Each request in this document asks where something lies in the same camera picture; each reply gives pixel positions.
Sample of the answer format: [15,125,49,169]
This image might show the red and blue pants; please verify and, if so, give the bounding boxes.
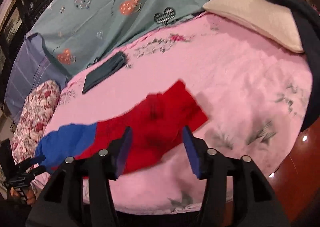
[35,80,208,174]

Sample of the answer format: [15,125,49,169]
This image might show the left hand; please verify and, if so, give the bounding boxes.
[10,187,36,206]

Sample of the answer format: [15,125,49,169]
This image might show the pink floral bed sheet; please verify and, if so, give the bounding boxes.
[35,14,312,215]

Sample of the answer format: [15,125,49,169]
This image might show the dark green folded garment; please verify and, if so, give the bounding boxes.
[82,51,127,94]

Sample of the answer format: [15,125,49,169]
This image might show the purple plaid sheet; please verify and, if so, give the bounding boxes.
[4,33,67,124]

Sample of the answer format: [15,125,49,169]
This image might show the teal heart pattern sheet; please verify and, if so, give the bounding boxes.
[31,0,208,77]

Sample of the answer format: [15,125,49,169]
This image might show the cream pillow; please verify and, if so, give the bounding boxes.
[203,0,304,53]

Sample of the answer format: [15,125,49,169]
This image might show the dark navy garment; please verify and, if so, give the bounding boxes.
[267,0,320,132]

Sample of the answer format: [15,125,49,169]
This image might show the red wooden bed frame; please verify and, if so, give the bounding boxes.
[270,120,319,226]

